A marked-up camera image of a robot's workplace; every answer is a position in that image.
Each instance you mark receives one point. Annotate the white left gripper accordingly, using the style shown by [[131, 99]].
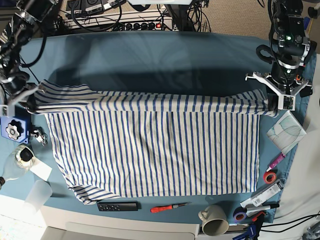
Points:
[[284, 96]]

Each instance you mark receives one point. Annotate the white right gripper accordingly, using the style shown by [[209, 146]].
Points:
[[8, 104]]

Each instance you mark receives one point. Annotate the blue white striped T-shirt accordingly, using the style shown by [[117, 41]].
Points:
[[122, 144]]

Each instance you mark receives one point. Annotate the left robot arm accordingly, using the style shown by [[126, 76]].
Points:
[[289, 50]]

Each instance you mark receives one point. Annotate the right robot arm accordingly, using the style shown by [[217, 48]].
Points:
[[15, 87]]

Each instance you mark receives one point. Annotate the blue box with black knob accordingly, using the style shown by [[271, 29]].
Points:
[[16, 128]]

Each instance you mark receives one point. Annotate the black square pad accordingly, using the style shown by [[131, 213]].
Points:
[[306, 91]]

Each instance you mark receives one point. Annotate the blue table cloth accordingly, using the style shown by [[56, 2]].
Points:
[[163, 62]]

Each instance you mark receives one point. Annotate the leaf pattern napkin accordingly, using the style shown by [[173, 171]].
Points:
[[286, 133]]

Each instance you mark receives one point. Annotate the purple glue tube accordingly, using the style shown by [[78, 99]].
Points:
[[276, 161]]

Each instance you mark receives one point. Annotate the white paper card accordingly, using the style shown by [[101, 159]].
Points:
[[41, 169]]

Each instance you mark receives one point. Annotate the red tape roll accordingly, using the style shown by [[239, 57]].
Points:
[[270, 177]]

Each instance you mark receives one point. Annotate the translucent plastic cup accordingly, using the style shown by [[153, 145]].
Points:
[[39, 194]]

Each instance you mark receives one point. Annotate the barcode labelled package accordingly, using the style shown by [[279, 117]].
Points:
[[264, 195]]

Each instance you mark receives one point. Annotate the purple tape roll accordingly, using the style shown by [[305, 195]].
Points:
[[239, 214]]

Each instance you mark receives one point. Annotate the blue black bar clamp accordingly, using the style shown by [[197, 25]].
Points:
[[253, 230]]

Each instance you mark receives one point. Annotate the beige ceramic mug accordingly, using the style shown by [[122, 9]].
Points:
[[214, 221]]

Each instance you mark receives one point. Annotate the black remote control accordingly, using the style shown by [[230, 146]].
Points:
[[123, 206]]

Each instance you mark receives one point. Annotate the black power strip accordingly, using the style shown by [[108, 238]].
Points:
[[139, 26]]

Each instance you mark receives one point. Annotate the small metal chain keyring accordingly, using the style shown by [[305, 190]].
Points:
[[40, 136]]

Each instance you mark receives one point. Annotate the red handled screwdriver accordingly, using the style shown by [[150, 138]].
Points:
[[158, 209]]

